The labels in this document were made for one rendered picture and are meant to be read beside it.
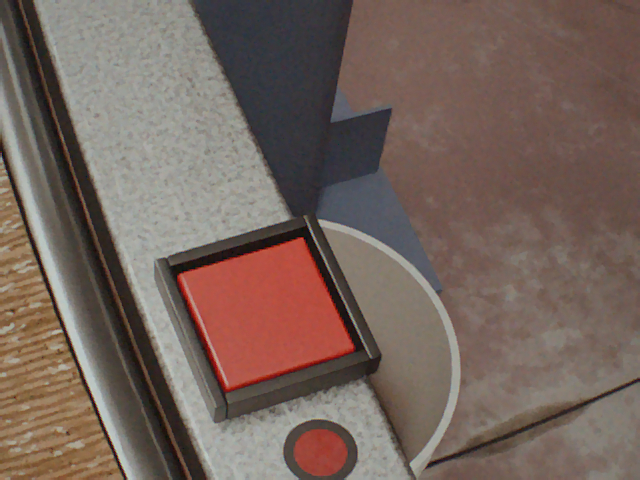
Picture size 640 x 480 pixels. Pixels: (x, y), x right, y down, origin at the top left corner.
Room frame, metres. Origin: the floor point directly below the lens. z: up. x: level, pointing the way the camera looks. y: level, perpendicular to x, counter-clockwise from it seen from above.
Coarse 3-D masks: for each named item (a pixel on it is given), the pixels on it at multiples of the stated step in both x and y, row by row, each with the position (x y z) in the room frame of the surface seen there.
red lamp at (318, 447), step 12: (312, 432) 0.23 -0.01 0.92; (324, 432) 0.23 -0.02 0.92; (300, 444) 0.23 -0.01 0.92; (312, 444) 0.23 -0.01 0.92; (324, 444) 0.23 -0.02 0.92; (336, 444) 0.23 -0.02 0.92; (300, 456) 0.22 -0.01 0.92; (312, 456) 0.22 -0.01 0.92; (324, 456) 0.22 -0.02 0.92; (336, 456) 0.22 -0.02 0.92; (312, 468) 0.22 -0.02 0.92; (324, 468) 0.22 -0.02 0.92; (336, 468) 0.22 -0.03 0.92
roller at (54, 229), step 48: (0, 0) 0.44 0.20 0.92; (0, 48) 0.40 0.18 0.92; (0, 96) 0.37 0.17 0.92; (0, 144) 0.34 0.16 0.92; (48, 144) 0.35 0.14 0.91; (48, 192) 0.32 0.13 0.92; (48, 240) 0.30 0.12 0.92; (48, 288) 0.27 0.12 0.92; (96, 288) 0.28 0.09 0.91; (96, 336) 0.25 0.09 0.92; (96, 384) 0.23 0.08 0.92; (144, 432) 0.22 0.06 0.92
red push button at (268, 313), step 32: (256, 256) 0.30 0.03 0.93; (288, 256) 0.31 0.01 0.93; (192, 288) 0.28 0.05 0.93; (224, 288) 0.29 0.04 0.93; (256, 288) 0.29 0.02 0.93; (288, 288) 0.29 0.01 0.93; (320, 288) 0.29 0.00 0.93; (224, 320) 0.27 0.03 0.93; (256, 320) 0.27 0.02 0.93; (288, 320) 0.28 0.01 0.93; (320, 320) 0.28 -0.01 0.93; (224, 352) 0.26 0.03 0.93; (256, 352) 0.26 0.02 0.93; (288, 352) 0.26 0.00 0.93; (320, 352) 0.26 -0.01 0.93; (352, 352) 0.27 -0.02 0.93; (224, 384) 0.24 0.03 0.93
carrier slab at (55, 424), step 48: (0, 192) 0.31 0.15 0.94; (0, 240) 0.28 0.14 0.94; (0, 288) 0.26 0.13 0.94; (0, 336) 0.23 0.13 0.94; (48, 336) 0.24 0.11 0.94; (0, 384) 0.21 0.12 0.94; (48, 384) 0.22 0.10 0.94; (0, 432) 0.19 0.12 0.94; (48, 432) 0.20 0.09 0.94; (96, 432) 0.20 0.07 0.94
